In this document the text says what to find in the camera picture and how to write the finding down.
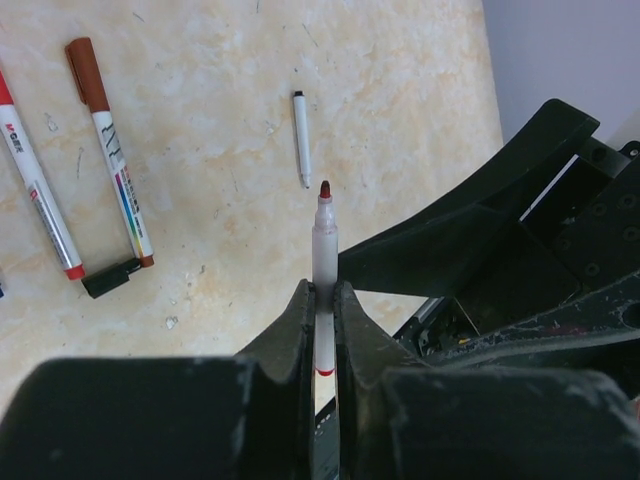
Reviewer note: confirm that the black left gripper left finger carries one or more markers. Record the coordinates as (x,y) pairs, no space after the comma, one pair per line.
(246,416)

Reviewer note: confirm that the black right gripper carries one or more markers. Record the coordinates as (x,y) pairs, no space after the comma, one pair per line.
(581,236)

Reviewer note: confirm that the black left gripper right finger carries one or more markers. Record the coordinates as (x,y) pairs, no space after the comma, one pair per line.
(400,418)

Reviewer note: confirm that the small white red-end pen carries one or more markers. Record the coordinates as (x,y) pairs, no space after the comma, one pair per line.
(324,279)

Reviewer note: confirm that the white brown-end marker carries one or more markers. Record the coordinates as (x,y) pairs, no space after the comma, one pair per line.
(123,186)

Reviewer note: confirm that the white red-end marker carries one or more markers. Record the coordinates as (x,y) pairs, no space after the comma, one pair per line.
(39,192)

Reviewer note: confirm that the brown marker cap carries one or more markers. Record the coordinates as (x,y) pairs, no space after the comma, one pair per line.
(86,74)

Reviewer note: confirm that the red marker cap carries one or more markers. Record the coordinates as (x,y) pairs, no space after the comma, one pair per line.
(5,94)

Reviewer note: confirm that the black pen cap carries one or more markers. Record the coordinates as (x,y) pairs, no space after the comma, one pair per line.
(110,278)

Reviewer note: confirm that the small white black-end pen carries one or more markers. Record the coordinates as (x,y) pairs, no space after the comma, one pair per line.
(302,138)

